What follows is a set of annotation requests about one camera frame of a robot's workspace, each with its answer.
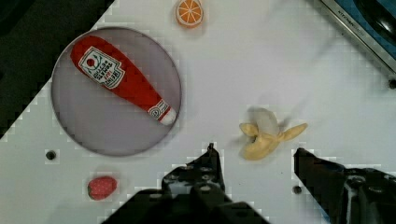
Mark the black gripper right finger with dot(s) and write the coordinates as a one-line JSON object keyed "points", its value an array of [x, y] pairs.
{"points": [[347, 195]]}

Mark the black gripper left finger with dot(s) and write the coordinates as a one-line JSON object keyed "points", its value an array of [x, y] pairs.
{"points": [[205, 170]]}

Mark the yellow plush peeled banana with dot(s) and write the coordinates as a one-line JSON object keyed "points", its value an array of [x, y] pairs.
{"points": [[265, 131]]}

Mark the red plush strawberry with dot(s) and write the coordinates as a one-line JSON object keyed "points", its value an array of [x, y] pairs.
{"points": [[101, 187]]}

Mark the grey round plate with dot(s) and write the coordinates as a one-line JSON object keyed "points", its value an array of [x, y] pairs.
{"points": [[100, 120]]}

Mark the red plush ketchup bottle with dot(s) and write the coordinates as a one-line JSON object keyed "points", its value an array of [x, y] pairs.
{"points": [[106, 65]]}

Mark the plush orange slice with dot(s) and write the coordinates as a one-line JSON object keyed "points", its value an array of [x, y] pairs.
{"points": [[189, 13]]}

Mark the silver black toaster oven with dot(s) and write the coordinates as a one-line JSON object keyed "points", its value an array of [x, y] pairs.
{"points": [[372, 23]]}

